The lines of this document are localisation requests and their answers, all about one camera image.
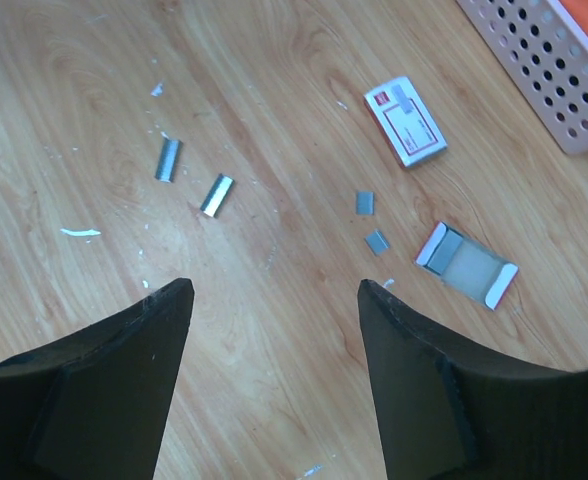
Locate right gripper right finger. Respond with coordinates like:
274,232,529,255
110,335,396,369
358,280,588,479

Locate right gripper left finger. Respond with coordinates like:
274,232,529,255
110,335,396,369
0,278,194,479

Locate staple pieces near right gripper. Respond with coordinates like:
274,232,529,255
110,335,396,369
355,191,375,216

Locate pink plastic basket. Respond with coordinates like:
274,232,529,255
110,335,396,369
458,0,588,155

